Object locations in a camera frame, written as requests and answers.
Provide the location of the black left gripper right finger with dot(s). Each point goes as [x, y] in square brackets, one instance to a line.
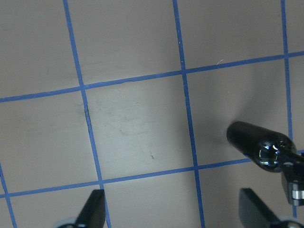
[253, 212]

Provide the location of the dark green wine bottle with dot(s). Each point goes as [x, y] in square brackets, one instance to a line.
[268, 149]

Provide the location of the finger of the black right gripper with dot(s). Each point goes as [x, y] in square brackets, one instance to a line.
[292, 178]

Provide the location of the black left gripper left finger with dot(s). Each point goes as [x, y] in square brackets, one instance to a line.
[92, 214]

